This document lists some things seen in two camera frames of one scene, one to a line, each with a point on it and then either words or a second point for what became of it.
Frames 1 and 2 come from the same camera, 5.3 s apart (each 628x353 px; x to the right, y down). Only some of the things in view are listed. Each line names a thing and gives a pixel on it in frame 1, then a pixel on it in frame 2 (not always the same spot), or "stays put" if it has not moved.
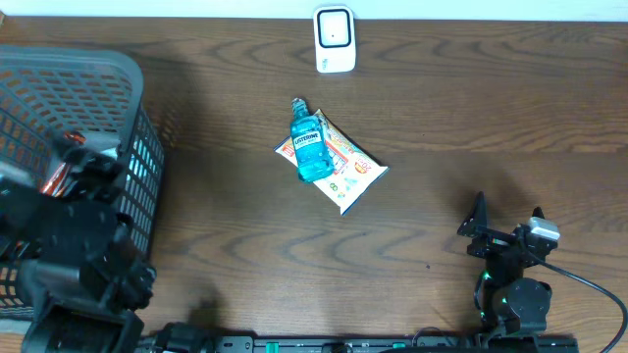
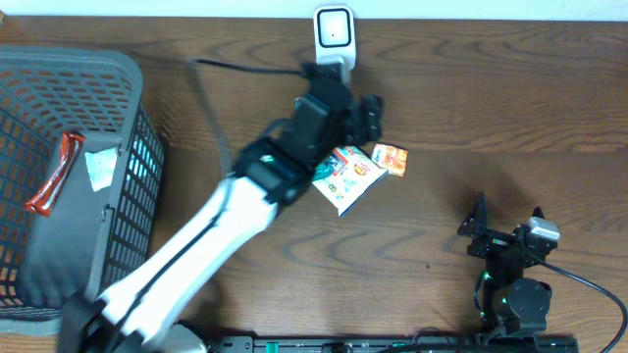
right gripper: x=493 y=240 stays put
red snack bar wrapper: x=55 y=184 stays put
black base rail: x=439 y=343 stays put
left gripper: x=90 y=169 to x=366 y=122
